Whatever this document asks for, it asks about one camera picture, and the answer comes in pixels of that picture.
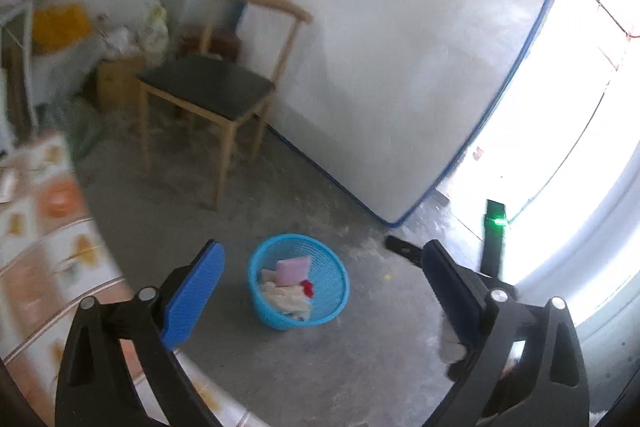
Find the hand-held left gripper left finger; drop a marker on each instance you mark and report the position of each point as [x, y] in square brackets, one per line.
[195, 294]

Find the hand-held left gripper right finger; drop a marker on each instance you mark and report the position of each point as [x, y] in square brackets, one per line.
[452, 292]

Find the beige wrapper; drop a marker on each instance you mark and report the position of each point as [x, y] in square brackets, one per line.
[287, 299]

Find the pink packet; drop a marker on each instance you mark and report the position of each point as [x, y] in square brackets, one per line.
[294, 271]

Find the red wrapper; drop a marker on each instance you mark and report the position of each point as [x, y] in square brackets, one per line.
[307, 288]

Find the blue plastic basket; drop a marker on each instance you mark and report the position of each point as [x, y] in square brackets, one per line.
[325, 302]

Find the black stand with green light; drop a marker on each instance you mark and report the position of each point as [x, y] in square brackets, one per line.
[492, 252]

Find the ginkgo print tablecloth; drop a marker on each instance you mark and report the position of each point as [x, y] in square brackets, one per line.
[45, 257]

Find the green mesh sack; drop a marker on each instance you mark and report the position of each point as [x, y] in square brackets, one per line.
[75, 127]

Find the wooden chair with black seat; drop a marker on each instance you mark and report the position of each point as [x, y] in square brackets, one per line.
[210, 82]

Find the cardboard box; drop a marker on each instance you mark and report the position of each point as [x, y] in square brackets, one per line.
[117, 82]

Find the white mattress with blue edge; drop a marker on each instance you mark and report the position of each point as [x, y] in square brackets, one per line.
[400, 57]

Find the dark brown box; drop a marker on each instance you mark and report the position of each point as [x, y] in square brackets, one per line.
[220, 42]

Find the pile of white plastic sheets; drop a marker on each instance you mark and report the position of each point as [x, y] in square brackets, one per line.
[122, 44]

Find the white printed plastic bag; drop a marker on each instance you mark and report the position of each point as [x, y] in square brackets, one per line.
[156, 29]

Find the white side table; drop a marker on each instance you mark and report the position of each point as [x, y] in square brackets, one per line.
[26, 72]

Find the yellow plastic bag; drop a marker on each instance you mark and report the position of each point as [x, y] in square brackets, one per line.
[60, 27]

